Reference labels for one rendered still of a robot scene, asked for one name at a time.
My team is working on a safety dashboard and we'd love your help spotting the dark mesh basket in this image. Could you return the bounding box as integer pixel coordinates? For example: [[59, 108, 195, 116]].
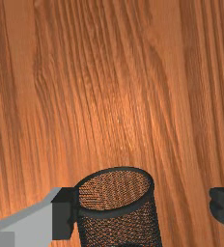
[[72, 166, 163, 247]]

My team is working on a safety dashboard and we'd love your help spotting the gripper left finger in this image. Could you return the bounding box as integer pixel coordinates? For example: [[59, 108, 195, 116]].
[[0, 186, 78, 247]]

